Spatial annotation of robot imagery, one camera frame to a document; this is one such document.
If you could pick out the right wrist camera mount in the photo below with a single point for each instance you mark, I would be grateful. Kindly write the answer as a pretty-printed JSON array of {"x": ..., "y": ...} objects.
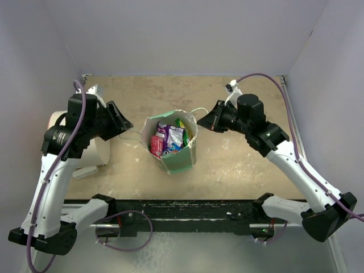
[{"x": 233, "y": 91}]

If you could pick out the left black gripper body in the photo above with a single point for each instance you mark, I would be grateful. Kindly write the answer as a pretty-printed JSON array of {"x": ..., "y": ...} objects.
[{"x": 107, "y": 121}]

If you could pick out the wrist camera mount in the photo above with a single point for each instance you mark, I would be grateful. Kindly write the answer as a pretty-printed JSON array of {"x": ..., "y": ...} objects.
[
  {"x": 94, "y": 91},
  {"x": 233, "y": 91}
]

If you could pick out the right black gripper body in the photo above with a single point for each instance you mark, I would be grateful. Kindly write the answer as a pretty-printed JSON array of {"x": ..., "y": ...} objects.
[{"x": 227, "y": 118}]

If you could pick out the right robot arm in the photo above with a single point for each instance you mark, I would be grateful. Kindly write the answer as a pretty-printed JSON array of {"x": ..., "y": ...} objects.
[{"x": 325, "y": 208}]

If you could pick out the pink red snack packet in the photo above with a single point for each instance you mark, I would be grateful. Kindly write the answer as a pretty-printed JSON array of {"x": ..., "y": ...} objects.
[{"x": 157, "y": 145}]

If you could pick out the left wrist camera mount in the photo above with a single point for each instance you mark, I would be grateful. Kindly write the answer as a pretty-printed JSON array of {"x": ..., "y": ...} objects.
[{"x": 94, "y": 91}]

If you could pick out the green patterned paper bag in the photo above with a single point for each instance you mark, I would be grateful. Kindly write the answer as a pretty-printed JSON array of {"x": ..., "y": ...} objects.
[{"x": 186, "y": 158}]

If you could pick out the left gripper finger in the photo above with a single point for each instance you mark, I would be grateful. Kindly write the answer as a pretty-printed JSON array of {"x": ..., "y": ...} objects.
[
  {"x": 113, "y": 109},
  {"x": 121, "y": 124}
]

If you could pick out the white paper roll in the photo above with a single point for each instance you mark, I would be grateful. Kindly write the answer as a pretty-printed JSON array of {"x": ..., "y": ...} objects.
[{"x": 97, "y": 154}]

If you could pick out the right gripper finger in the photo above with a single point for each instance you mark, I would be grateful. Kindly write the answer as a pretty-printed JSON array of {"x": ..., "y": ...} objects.
[
  {"x": 212, "y": 126},
  {"x": 215, "y": 113}
]

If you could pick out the purple snack packet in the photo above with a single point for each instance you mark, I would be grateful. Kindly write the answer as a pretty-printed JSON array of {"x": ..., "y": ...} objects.
[{"x": 170, "y": 135}]

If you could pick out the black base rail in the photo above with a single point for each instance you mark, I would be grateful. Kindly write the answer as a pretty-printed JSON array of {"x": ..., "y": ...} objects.
[{"x": 186, "y": 216}]

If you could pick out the yellow green snack packet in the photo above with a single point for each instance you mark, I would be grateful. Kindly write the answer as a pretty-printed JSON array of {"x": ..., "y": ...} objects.
[{"x": 179, "y": 123}]

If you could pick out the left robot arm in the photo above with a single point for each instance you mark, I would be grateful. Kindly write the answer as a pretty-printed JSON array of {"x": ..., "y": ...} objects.
[{"x": 45, "y": 228}]

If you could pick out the blue colourful snack packet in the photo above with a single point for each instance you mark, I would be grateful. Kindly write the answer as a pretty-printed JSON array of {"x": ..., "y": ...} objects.
[{"x": 171, "y": 149}]

